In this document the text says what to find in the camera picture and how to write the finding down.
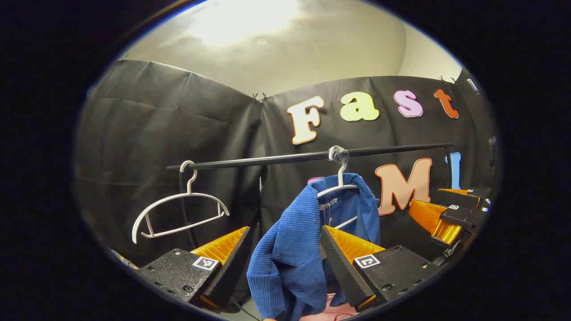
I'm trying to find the blue ribbed knit garment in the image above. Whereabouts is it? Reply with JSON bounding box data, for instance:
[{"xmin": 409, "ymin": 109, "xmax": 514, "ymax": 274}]
[{"xmin": 246, "ymin": 173, "xmax": 381, "ymax": 321}]

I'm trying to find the white plastic hanger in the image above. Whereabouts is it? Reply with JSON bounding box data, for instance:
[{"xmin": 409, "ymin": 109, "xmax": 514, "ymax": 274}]
[{"xmin": 132, "ymin": 160, "xmax": 230, "ymax": 244}]

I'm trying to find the black backdrop cloth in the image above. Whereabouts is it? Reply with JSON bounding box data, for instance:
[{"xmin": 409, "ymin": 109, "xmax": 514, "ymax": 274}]
[{"xmin": 75, "ymin": 59, "xmax": 498, "ymax": 268}]

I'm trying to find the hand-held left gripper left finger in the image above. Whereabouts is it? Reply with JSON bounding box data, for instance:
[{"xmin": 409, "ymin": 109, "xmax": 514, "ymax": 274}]
[{"xmin": 137, "ymin": 226, "xmax": 251, "ymax": 309}]

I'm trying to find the black clothes rack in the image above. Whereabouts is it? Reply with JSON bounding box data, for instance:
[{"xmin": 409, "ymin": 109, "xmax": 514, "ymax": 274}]
[{"xmin": 167, "ymin": 143, "xmax": 454, "ymax": 250}]

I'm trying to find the white hanger with taped hook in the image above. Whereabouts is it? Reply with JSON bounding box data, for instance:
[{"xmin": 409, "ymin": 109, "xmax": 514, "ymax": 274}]
[{"xmin": 317, "ymin": 146, "xmax": 361, "ymax": 230}]

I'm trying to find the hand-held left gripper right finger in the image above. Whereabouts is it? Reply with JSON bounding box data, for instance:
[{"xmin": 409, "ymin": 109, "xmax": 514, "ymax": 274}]
[{"xmin": 320, "ymin": 225, "xmax": 442, "ymax": 308}]

